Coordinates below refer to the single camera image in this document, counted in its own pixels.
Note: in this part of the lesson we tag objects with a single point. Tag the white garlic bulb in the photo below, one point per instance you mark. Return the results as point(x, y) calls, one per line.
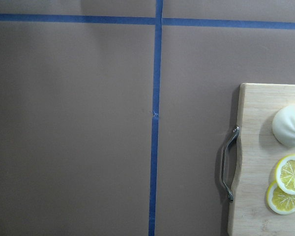
point(283, 126)

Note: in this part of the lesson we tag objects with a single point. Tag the wooden cutting board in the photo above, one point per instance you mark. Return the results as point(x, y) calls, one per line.
point(258, 152)

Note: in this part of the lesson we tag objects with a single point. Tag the upper lemon slice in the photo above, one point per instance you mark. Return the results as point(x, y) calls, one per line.
point(285, 174)

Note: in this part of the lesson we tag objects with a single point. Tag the lemon slice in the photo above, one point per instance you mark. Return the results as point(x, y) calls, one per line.
point(285, 174)
point(279, 201)

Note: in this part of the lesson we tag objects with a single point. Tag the lower lemon slice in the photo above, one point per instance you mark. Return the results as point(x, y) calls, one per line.
point(279, 201)

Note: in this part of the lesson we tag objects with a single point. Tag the metal cutting board handle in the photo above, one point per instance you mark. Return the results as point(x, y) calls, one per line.
point(225, 148)

